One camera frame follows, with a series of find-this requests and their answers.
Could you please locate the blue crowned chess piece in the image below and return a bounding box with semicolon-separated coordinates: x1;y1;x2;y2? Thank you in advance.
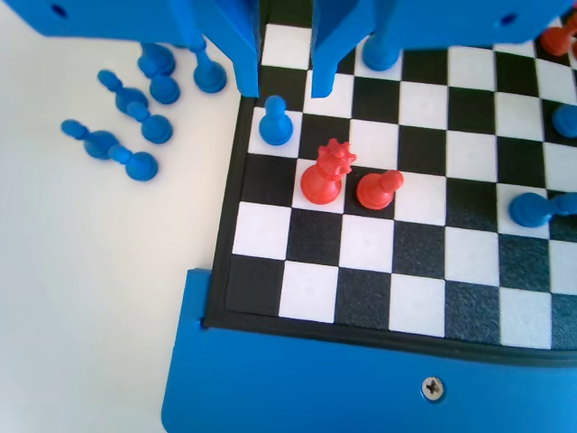
137;42;176;78

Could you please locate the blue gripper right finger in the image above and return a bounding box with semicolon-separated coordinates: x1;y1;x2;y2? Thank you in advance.
311;0;393;98

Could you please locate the blue queen chess piece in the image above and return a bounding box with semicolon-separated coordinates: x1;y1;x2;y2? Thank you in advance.
362;33;404;72

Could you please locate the blue base mounting plate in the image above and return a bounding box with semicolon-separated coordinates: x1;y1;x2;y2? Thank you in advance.
160;268;577;433

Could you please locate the black white chessboard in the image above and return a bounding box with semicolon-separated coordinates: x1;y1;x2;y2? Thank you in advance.
200;0;577;366

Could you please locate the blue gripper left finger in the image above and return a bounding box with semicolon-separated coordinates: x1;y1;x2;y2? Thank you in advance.
179;0;261;98

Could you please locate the red pawn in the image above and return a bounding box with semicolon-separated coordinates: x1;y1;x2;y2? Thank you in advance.
355;170;406;211
539;17;577;58

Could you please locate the blue pawn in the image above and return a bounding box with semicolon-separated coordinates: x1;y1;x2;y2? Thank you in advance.
258;95;294;146
508;191;577;228
148;74;181;106
192;38;228;95
97;69;150;114
107;143;160;182
60;118;121;160
552;104;577;138
125;101;174;145

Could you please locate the red queen chess piece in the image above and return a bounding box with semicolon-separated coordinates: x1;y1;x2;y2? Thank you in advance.
299;138;357;207

